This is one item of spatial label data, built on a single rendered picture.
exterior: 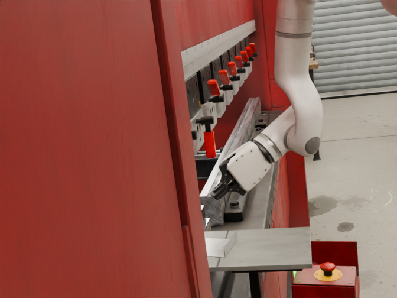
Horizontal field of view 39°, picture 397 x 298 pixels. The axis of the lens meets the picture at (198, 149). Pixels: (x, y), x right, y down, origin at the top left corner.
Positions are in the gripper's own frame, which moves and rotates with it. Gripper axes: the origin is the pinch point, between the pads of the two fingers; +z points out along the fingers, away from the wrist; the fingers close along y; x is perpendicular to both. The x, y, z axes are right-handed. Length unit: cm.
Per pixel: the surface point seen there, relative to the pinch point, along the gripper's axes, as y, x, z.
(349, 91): -290, -568, -316
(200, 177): -36, -102, -11
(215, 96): 20.0, -0.8, -14.8
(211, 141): 17.5, 14.7, -4.1
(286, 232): -4.0, 29.4, -2.1
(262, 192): -25.8, -31.5, -15.3
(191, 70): 31.6, 9.1, -11.4
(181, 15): 43.2, 12.1, -16.3
